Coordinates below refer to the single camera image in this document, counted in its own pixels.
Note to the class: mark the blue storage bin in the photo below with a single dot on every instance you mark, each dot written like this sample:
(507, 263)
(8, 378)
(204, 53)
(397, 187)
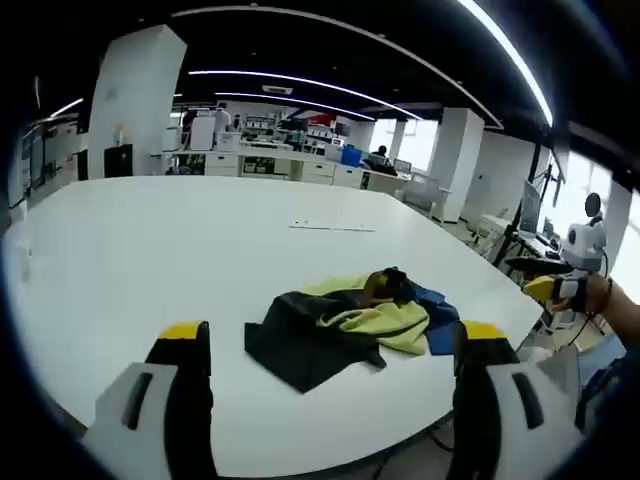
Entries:
(352, 155)

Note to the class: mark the wide white pillar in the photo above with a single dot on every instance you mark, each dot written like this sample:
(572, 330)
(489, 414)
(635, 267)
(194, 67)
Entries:
(135, 100)

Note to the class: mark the person's right hand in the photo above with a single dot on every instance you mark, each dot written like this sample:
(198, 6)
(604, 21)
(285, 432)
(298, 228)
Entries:
(595, 297)

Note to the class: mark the black tripod stand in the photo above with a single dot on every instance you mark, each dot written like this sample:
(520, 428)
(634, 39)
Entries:
(510, 235)

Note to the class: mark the computer monitor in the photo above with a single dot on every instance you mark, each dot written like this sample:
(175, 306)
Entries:
(530, 210)

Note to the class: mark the ceiling air vent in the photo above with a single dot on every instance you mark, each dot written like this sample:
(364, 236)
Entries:
(277, 89)

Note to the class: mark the white flat table strip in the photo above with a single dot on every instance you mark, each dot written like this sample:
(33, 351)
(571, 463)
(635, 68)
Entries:
(330, 227)

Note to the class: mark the black box at pillar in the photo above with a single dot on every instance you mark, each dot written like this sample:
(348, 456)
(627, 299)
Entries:
(119, 161)

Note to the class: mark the yellow blue grey garment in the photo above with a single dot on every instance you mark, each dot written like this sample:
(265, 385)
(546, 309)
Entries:
(310, 340)

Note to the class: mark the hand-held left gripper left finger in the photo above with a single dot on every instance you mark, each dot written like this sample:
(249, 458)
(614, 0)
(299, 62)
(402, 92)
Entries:
(165, 400)

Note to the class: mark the row of white cabinets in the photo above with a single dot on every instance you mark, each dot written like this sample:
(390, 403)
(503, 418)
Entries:
(310, 170)

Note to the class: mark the long curved ceiling light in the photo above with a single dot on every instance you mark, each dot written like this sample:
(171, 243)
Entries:
(280, 82)

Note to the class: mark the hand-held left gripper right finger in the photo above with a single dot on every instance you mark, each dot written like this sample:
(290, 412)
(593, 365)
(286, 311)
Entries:
(492, 400)

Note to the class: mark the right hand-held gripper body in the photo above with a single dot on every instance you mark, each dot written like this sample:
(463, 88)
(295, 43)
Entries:
(582, 247)

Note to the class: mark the grey mesh office chair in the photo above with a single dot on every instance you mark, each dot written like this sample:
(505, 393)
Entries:
(555, 370)

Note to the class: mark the white pillar by window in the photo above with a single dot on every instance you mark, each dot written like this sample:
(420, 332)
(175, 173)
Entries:
(457, 165)

